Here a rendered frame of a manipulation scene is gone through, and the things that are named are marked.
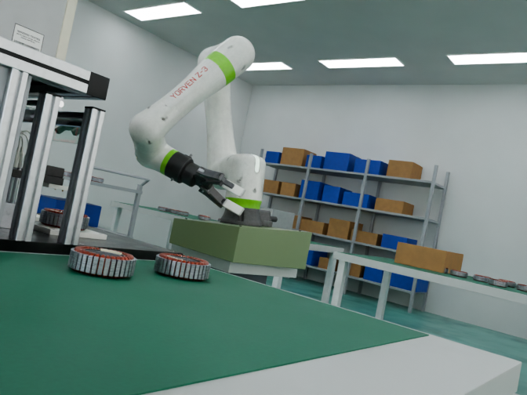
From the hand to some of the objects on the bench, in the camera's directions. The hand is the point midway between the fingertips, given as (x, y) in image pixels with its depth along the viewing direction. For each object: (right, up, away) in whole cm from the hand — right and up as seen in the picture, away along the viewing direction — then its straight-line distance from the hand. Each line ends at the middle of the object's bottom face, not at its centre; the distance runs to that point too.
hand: (239, 201), depth 164 cm
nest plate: (-41, -7, -40) cm, 58 cm away
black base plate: (-52, -7, -34) cm, 63 cm away
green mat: (-14, -13, -91) cm, 93 cm away
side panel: (-50, -6, -85) cm, 98 cm away
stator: (-9, -14, -60) cm, 63 cm away
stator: (-41, -6, -40) cm, 58 cm away
